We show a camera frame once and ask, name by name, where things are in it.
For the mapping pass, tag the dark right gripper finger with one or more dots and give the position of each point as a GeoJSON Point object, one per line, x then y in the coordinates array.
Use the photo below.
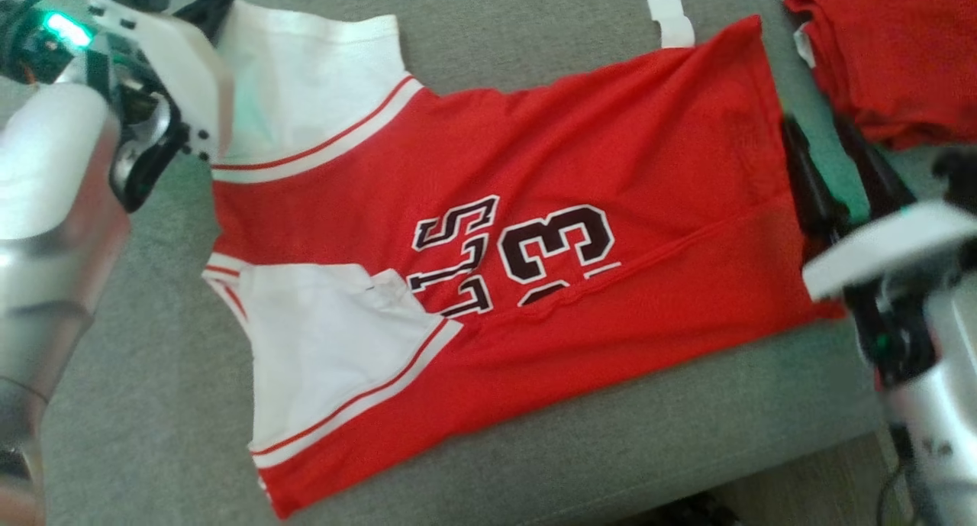
{"type": "Point", "coordinates": [874, 179]}
{"type": "Point", "coordinates": [813, 198]}

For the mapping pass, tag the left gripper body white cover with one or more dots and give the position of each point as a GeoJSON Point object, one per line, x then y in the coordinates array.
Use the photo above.
{"type": "Point", "coordinates": [179, 75]}

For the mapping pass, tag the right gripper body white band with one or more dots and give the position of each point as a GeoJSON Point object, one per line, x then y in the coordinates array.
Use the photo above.
{"type": "Point", "coordinates": [893, 243]}

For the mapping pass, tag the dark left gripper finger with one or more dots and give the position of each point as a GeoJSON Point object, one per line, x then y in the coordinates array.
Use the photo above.
{"type": "Point", "coordinates": [210, 13]}

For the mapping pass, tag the red white basketball jersey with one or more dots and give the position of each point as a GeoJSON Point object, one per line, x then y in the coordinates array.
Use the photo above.
{"type": "Point", "coordinates": [611, 167]}

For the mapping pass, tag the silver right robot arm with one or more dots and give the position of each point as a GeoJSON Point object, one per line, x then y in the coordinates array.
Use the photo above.
{"type": "Point", "coordinates": [946, 419]}

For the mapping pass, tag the folded red garment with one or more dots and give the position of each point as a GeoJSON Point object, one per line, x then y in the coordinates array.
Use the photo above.
{"type": "Point", "coordinates": [893, 53]}

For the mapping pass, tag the white cloth strip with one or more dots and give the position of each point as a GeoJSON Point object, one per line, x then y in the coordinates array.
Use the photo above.
{"type": "Point", "coordinates": [670, 11]}

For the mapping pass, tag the grey fabric sofa seat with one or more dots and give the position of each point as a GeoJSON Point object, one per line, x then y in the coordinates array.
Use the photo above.
{"type": "Point", "coordinates": [534, 457]}

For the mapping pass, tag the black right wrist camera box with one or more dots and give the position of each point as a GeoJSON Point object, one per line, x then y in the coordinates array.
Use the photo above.
{"type": "Point", "coordinates": [960, 176]}

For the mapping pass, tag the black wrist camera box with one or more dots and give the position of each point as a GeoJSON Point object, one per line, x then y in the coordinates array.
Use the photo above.
{"type": "Point", "coordinates": [960, 176]}
{"type": "Point", "coordinates": [42, 49]}

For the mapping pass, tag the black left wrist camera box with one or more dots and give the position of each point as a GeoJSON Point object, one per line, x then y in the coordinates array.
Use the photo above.
{"type": "Point", "coordinates": [42, 49]}

